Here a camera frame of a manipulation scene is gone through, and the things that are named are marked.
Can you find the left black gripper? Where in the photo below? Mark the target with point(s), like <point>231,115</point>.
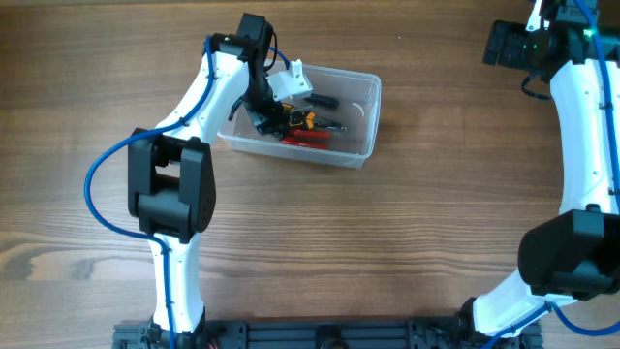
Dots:
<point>270,117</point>

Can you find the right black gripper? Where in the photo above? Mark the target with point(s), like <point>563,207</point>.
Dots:
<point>512,33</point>

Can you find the orange black pliers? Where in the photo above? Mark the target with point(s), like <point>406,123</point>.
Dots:
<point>305,119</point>

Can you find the black red screwdriver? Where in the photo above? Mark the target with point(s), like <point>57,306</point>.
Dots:
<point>322,101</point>

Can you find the red handled wire cutters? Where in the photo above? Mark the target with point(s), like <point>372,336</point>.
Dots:
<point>308,138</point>

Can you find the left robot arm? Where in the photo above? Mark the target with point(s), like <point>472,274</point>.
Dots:
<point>171,186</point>

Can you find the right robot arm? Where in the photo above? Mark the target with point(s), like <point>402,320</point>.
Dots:
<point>575,256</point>

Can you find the clear plastic container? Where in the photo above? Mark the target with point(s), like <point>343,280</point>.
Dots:
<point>359,96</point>

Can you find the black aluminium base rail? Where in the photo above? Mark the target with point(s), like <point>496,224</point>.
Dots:
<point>415,333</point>

